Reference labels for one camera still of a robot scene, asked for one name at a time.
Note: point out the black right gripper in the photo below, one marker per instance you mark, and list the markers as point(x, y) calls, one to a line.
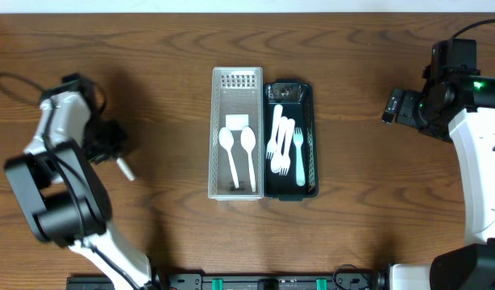
point(405, 111)

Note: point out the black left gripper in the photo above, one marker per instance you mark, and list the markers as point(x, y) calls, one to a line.
point(109, 142)

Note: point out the white plastic spoon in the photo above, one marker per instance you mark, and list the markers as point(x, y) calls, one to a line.
point(226, 141)
point(248, 142)
point(126, 170)
point(277, 156)

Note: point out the pale green plastic fork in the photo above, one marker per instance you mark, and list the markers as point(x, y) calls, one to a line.
point(299, 171)

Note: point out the white plastic fork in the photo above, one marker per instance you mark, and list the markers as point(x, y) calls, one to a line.
point(285, 162)
point(272, 143)

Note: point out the clear plastic perforated basket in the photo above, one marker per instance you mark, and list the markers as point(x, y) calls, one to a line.
point(236, 90)

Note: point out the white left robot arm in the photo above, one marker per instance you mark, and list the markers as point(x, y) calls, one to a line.
point(60, 194)

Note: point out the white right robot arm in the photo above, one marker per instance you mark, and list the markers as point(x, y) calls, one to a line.
point(460, 111)

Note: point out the white label sticker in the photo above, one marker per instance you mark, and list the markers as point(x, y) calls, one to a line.
point(236, 122)

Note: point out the black plastic perforated basket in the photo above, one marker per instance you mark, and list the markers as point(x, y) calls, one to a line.
point(297, 99)

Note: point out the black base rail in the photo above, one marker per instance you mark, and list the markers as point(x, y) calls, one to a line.
point(346, 276)

